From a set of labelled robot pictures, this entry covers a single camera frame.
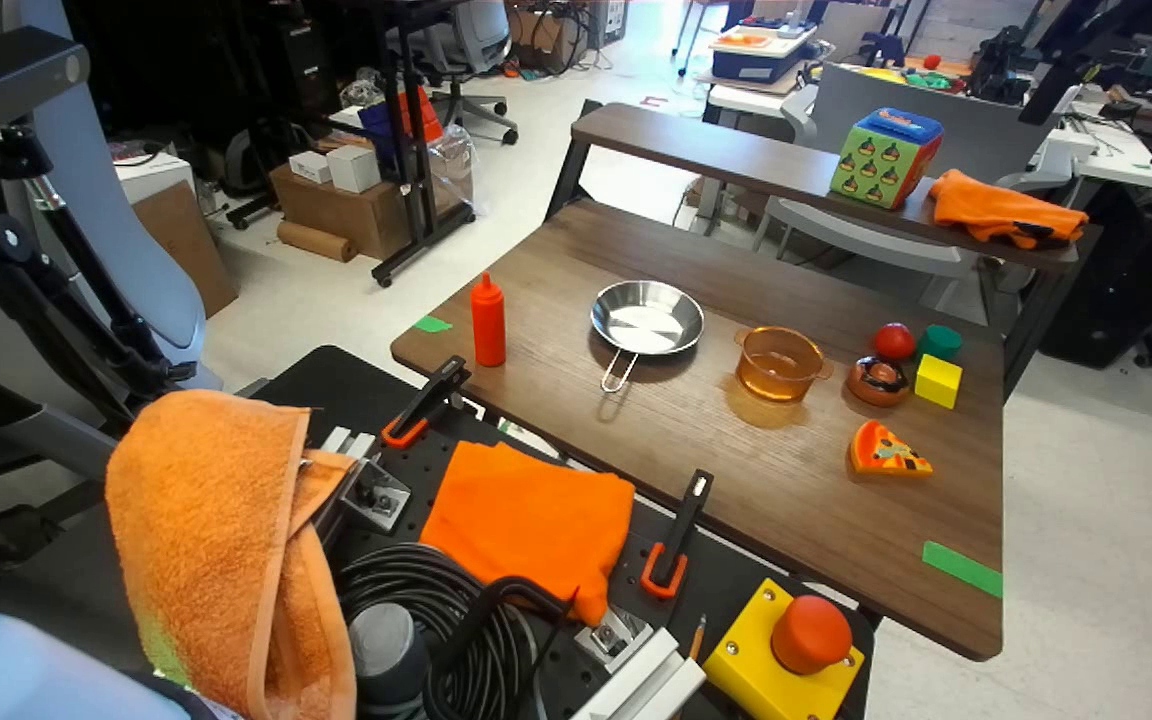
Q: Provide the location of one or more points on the white cardboard boxes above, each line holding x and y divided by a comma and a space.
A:
336, 164

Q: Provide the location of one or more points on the silver metal pan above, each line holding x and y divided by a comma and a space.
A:
645, 319

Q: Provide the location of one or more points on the black camera tripod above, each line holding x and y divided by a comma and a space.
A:
16, 295

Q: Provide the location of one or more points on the orange terry towel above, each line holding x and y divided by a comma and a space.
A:
223, 546

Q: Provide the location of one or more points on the red squeeze bottle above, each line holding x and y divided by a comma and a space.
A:
491, 324

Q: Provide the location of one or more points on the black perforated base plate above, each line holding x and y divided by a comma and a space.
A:
320, 387

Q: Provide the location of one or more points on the cardboard tube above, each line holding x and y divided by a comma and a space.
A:
315, 240

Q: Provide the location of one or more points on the amber transparent bowl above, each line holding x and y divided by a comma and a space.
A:
778, 365

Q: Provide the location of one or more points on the dark wooden bench table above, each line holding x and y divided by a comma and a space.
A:
709, 151

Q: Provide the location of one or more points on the colourful toy cube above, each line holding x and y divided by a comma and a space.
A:
884, 157

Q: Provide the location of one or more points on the folded orange cloth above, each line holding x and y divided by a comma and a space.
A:
530, 520

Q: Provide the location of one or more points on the large cardboard box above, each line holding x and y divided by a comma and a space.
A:
343, 212

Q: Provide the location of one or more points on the black stereo camera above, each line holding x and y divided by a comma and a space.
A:
3, 81

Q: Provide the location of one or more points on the device with orange top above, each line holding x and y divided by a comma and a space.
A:
761, 54

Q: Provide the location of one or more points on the green toy block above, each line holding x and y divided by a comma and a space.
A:
943, 343

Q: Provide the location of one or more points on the yellow emergency stop box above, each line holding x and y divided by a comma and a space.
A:
783, 655

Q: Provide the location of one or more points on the black office chair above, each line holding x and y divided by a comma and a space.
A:
1121, 285

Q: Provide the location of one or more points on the small wooden stick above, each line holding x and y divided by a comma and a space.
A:
698, 636

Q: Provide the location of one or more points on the brown toy donut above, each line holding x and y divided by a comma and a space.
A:
877, 380

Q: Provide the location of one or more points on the aluminium extrusion bar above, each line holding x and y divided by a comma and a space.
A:
642, 673

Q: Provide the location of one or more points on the grey cylinder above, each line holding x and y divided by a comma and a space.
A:
384, 647

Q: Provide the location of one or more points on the white height-adjustable desk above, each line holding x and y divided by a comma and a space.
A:
751, 106

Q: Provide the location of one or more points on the red toy ball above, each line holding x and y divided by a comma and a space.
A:
893, 343

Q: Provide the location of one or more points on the brown cardboard box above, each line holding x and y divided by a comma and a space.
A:
183, 240

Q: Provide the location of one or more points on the square metal bracket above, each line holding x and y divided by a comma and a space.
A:
617, 636
374, 489

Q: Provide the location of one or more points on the black floor stand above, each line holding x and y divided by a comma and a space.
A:
408, 161

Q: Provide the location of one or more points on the toy pizza slice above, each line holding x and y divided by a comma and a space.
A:
881, 453

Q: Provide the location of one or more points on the long green tape strip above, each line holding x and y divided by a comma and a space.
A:
963, 571

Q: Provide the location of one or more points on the short green tape strip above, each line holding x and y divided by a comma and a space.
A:
432, 324

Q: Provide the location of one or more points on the crumpled orange cloth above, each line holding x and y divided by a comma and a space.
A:
1002, 208

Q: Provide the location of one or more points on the small white bracket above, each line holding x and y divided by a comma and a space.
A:
343, 440

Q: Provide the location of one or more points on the grey office chair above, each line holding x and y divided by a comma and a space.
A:
470, 60

